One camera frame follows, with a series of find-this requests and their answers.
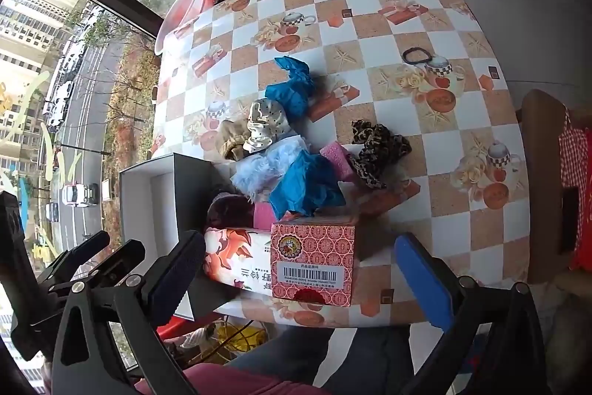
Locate red checkered cloth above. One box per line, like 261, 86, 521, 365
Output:
557, 108, 592, 271

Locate polka dot satin scrunchie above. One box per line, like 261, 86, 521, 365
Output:
244, 98, 292, 154

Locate red plastic chair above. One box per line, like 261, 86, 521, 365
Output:
155, 314, 195, 338

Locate red patterned carton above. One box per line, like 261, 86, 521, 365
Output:
269, 217, 359, 305

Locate person's dark blue trousers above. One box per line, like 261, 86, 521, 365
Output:
226, 325, 412, 395

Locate person's pink garment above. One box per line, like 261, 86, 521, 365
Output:
134, 362, 334, 395

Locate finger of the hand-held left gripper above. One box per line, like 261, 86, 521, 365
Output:
37, 231, 112, 283
46, 239, 146, 296

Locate checkered printed tablecloth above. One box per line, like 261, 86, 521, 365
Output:
150, 0, 530, 328

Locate blue crinkled cloth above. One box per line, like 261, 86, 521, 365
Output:
265, 56, 320, 118

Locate floral tissue box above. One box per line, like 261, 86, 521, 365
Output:
203, 226, 278, 296

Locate white cardboard box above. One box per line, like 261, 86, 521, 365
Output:
119, 153, 218, 322

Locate dark maroon velvet scrunchie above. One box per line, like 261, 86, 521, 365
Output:
206, 191, 260, 231

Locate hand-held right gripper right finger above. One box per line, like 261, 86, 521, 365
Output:
394, 233, 551, 395

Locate pink cloth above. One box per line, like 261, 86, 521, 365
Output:
252, 201, 278, 229

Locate leopard print scrunchie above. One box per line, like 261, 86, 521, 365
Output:
348, 120, 412, 190

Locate light blue fluffy cloth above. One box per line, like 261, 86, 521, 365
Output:
230, 138, 308, 197

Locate blue terry towel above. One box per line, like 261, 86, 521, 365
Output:
269, 150, 347, 217

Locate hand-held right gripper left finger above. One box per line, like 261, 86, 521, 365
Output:
51, 230, 206, 395

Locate brown wooden chair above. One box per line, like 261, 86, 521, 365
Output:
515, 90, 592, 285

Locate black hair tie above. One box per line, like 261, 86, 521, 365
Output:
401, 46, 433, 65

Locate beige knit sock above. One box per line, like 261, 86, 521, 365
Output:
217, 120, 253, 161

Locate pink sponge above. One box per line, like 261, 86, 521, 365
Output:
319, 141, 359, 183

